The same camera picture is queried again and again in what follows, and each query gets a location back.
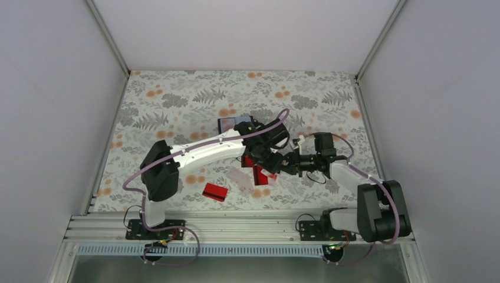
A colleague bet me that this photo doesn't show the white card red circles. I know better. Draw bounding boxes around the white card red circles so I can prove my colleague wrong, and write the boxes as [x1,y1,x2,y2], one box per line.
[219,118,236,133]

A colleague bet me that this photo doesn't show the red card black stripe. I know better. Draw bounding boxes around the red card black stripe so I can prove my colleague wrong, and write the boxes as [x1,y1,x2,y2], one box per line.
[202,183,229,202]

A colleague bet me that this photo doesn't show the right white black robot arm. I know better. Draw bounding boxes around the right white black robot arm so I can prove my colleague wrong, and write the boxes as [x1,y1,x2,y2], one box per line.
[281,132,412,244]

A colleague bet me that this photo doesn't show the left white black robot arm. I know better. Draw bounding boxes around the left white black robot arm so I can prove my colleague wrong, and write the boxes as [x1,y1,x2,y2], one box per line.
[140,119,290,239]

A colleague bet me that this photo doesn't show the floral patterned table mat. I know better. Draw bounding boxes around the floral patterned table mat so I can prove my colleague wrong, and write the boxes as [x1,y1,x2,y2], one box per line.
[93,71,377,212]

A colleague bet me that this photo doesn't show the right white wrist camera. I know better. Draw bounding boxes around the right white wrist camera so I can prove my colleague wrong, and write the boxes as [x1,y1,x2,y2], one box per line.
[294,134,305,154]

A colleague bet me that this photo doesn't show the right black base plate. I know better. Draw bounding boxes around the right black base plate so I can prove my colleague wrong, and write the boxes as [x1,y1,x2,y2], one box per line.
[295,220,357,242]

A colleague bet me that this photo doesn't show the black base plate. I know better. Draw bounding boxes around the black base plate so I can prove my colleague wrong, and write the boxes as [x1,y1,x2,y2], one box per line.
[295,220,357,242]
[125,219,186,241]

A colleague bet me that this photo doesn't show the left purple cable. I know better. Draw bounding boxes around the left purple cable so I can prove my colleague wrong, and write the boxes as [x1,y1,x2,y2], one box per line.
[122,107,291,268]

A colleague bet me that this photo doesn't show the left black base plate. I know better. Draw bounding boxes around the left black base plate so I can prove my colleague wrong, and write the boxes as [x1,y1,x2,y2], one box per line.
[125,219,186,241]

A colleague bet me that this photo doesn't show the aluminium rail frame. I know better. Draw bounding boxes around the aluminium rail frame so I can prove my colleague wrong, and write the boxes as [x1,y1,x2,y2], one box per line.
[49,210,428,282]

